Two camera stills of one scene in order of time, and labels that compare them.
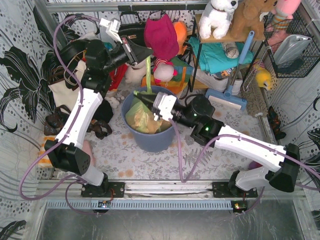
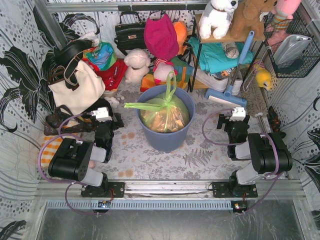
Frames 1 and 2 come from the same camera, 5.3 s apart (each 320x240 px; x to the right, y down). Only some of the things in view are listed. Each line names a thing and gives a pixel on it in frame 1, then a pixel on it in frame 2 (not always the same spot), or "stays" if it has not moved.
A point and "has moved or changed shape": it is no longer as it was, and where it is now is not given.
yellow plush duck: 263,77 stays
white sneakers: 206,80 stays
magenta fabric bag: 160,36 stays
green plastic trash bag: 139,117 has moved or changed shape
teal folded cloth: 213,57 stays
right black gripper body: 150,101 → 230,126
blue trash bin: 146,142 → 171,141
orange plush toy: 181,30 stays
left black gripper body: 132,52 → 115,121
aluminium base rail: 61,194 stays
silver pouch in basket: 289,47 stays
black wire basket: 293,48 stays
